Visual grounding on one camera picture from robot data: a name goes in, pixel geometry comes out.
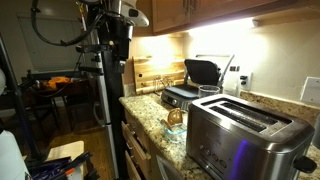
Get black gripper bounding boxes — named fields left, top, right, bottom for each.
left=107, top=18, right=134, bottom=73

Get stainless steel two-slot toaster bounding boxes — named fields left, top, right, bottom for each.
left=185, top=93, right=318, bottom=180

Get wooden cutting board rack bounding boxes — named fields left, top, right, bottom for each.
left=132, top=55, right=186, bottom=96

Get wooden upper cabinets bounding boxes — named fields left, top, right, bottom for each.
left=133, top=0, right=320, bottom=37

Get stainless steel refrigerator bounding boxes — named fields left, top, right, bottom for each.
left=93, top=73, right=120, bottom=180

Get window blind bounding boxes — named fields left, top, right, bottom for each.
left=18, top=14, right=85, bottom=73

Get orange cloth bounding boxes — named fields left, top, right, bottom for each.
left=46, top=76, right=73, bottom=90

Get dark dining table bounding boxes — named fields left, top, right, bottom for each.
left=20, top=69, right=98, bottom=134

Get black panini press grill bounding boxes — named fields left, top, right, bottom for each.
left=160, top=54, right=235, bottom=111

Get clear drinking glass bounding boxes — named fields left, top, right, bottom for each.
left=198, top=84, right=221, bottom=99

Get under-cabinet light strip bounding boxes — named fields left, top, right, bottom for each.
left=186, top=18, right=262, bottom=38

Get clear glass food container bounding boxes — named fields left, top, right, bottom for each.
left=157, top=113, right=188, bottom=145

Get wooden lower cabinet drawers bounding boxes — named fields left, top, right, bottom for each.
left=120, top=106, right=158, bottom=180

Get white rounded shell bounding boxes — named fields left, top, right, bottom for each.
left=0, top=68, right=8, bottom=96

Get cream stool top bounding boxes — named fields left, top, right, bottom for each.
left=46, top=140, right=85, bottom=180

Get pile of dark tools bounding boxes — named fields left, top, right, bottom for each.
left=26, top=151, right=101, bottom=180

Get white rounded housing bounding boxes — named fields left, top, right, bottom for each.
left=0, top=129, right=30, bottom=180

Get metal wire rack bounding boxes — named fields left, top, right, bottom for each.
left=153, top=75, right=175, bottom=95

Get white wall power outlet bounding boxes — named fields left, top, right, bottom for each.
left=239, top=72, right=254, bottom=92

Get stainless dishwasher with handle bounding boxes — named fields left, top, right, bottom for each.
left=155, top=154, right=184, bottom=180

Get white wall switch plate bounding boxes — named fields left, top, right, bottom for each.
left=299, top=76, right=320, bottom=107

